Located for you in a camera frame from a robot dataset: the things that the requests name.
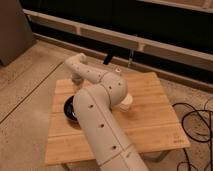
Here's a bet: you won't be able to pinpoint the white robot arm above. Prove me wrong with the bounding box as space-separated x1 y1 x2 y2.
65 53 149 171

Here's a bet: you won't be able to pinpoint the black bowl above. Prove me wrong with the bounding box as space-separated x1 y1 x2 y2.
64 96 77 122

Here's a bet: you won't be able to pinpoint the wooden board table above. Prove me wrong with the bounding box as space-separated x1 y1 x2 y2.
45 72 190 165

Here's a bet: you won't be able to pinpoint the black cables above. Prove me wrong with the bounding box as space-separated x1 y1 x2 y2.
171 101 213 171

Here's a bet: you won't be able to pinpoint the white cup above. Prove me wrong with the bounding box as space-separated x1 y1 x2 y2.
118 93 133 112

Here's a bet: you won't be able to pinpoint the black table leg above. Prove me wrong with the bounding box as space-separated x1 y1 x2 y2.
103 53 114 65

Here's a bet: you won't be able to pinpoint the grey cabinet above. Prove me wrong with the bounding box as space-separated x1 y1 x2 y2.
0 0 36 66

